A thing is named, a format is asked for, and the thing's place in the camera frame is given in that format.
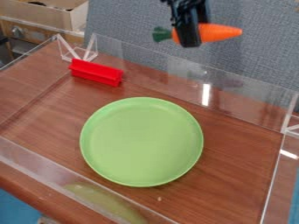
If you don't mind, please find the red plastic block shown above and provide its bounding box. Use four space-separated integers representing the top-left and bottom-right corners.
70 59 125 87

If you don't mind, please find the clear acrylic tray enclosure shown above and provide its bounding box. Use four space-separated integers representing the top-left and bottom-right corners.
0 37 299 224

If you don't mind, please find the green plastic plate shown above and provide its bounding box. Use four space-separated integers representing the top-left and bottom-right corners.
79 97 203 187

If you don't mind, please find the orange toy carrot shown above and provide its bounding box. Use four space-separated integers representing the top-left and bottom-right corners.
153 23 243 44

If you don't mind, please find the cardboard box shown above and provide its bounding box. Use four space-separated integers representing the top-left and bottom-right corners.
0 0 90 31

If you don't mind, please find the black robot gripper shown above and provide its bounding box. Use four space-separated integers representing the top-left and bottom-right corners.
161 0 211 48

